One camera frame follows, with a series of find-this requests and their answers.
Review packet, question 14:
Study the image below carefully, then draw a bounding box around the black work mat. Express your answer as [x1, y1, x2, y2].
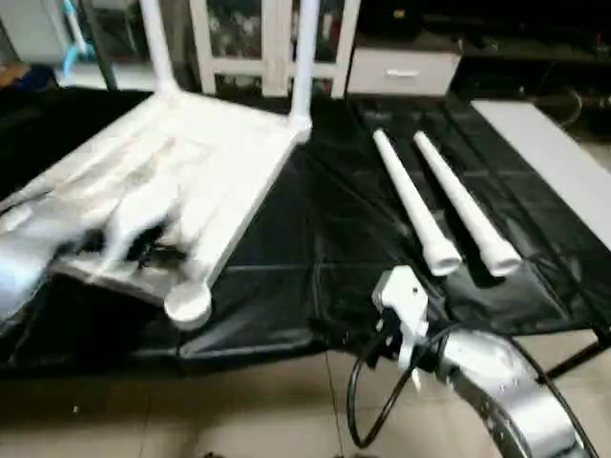
[0, 86, 611, 373]

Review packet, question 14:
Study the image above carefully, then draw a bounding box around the white flat panel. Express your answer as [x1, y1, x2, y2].
[473, 100, 611, 249]

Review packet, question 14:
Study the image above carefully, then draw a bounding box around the white plastic table top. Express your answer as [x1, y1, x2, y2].
[0, 88, 314, 330]

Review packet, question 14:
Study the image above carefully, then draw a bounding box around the grey metal pole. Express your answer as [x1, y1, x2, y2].
[81, 0, 120, 92]

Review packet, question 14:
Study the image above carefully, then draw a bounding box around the white glass door cabinet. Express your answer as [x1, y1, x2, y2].
[188, 0, 362, 99]

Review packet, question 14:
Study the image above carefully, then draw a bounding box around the light blue plastic item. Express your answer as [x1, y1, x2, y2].
[59, 0, 92, 77]

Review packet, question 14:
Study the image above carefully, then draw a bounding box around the white drawer unit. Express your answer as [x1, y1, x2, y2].
[348, 48, 464, 96]

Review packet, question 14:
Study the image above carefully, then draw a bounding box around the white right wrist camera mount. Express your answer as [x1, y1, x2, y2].
[370, 267, 431, 368]

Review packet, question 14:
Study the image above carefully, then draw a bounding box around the blue flat box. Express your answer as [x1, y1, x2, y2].
[0, 62, 53, 92]

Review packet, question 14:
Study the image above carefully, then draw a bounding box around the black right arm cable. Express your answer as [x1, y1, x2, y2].
[346, 329, 574, 449]

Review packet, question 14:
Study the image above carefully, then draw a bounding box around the white plastic table leg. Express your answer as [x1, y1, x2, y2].
[140, 0, 180, 96]
[412, 131, 524, 278]
[371, 129, 463, 278]
[289, 0, 321, 130]

